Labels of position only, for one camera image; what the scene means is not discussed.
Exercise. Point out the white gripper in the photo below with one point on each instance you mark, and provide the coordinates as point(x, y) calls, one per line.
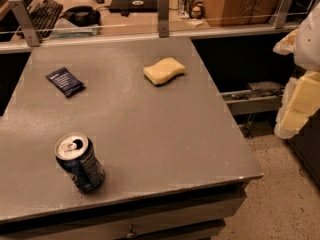
point(309, 45)

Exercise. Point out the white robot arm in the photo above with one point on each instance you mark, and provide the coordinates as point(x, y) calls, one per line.
point(307, 42)

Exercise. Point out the yellow kitchen sponge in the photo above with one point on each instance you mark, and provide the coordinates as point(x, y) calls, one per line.
point(163, 71)

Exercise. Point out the brown cardboard box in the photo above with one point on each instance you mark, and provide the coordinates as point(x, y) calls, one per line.
point(220, 13)

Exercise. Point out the small round brown jar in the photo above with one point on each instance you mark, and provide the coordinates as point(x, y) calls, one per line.
point(196, 12)

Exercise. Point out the metal tin can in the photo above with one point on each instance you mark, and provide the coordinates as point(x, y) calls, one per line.
point(184, 7)

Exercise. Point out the grey cabinet drawer front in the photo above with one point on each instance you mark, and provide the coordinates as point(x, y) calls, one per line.
point(197, 215)

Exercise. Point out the black closed laptop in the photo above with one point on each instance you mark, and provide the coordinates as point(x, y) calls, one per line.
point(133, 6)

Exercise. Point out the black headphones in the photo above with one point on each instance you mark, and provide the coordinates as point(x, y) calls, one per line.
point(82, 16)

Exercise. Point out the dark blue snack packet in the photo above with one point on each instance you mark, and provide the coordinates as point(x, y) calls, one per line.
point(65, 82)

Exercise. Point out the dark blue soda can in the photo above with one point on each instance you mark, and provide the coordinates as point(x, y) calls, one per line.
point(76, 155)

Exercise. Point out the glass partition with metal brackets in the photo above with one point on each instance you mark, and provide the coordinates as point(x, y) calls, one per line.
point(164, 22)

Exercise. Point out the black computer keyboard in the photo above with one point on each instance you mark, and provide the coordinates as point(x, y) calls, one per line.
point(45, 15)

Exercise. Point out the grey metal shelf rail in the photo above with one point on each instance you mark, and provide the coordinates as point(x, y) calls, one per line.
point(256, 98)

